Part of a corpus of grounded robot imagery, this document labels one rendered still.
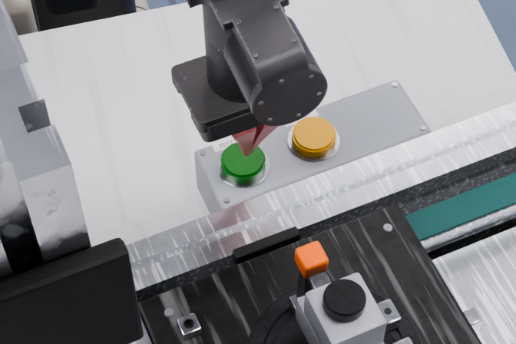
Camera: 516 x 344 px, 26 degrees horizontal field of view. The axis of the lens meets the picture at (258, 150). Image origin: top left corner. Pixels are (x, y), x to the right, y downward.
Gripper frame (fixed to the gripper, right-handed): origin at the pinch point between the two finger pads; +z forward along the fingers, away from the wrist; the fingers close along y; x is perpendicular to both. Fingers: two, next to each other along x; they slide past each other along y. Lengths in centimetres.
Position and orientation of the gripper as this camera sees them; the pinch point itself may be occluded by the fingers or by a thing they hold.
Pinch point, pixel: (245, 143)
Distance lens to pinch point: 97.0
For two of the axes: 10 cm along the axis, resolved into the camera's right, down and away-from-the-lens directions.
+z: 0.1, 6.0, 8.0
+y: 9.1, -3.3, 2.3
